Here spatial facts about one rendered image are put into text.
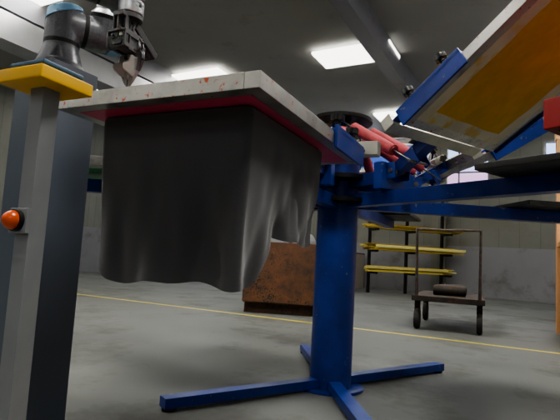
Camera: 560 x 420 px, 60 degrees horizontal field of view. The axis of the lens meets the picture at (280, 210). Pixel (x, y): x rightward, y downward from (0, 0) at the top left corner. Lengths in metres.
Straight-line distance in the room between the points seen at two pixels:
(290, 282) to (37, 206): 4.32
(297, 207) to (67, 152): 0.80
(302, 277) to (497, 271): 6.94
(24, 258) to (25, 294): 0.07
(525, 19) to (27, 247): 1.50
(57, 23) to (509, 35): 1.47
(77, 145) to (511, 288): 10.49
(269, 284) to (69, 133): 3.79
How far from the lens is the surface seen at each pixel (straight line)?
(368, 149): 1.77
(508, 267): 11.52
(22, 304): 1.08
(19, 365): 1.11
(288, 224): 1.34
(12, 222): 1.06
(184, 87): 1.13
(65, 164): 1.73
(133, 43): 1.56
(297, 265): 5.22
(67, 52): 1.84
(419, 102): 1.78
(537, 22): 1.79
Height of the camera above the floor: 0.61
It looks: 6 degrees up
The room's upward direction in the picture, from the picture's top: 3 degrees clockwise
